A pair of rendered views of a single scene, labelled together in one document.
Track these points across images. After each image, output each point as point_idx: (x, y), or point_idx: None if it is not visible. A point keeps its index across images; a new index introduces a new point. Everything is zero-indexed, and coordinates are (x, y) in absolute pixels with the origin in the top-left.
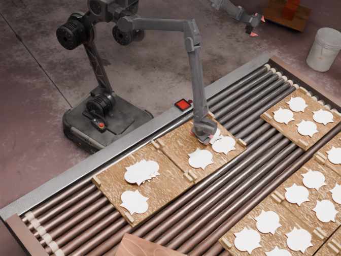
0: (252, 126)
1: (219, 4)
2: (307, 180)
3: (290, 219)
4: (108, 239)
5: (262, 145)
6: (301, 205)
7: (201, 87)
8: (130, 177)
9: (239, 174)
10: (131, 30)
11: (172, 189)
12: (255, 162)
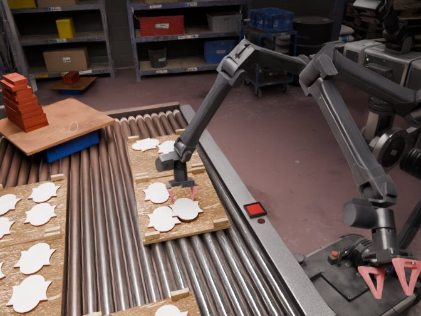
0: (177, 273)
1: (302, 80)
2: (37, 283)
3: (20, 236)
4: (129, 134)
5: (138, 269)
6: (19, 256)
7: (193, 117)
8: (169, 143)
9: (115, 222)
10: (364, 134)
11: (140, 166)
12: (117, 246)
